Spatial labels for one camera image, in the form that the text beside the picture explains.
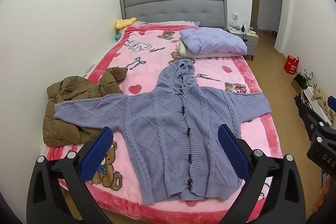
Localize grey white nightstand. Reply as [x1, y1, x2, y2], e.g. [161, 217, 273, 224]
[227, 27, 259, 61]

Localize yellow plush toy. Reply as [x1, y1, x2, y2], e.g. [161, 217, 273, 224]
[115, 18, 137, 30]

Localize clutter pile by wall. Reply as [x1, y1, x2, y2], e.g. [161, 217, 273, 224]
[291, 69, 335, 126]

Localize red shopping bag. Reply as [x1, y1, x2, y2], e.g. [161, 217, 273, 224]
[283, 55, 299, 75]

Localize brown puffer jacket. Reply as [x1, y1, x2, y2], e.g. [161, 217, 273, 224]
[42, 67, 129, 147]

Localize lavender folded quilt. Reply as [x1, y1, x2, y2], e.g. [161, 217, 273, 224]
[179, 27, 248, 56]

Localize lavender knit hooded cardigan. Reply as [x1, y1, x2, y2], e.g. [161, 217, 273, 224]
[54, 59, 270, 204]

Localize person's right hand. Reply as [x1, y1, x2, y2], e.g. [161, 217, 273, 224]
[313, 174, 335, 213]

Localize grey upholstered headboard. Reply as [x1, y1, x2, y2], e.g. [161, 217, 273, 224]
[120, 0, 227, 30]

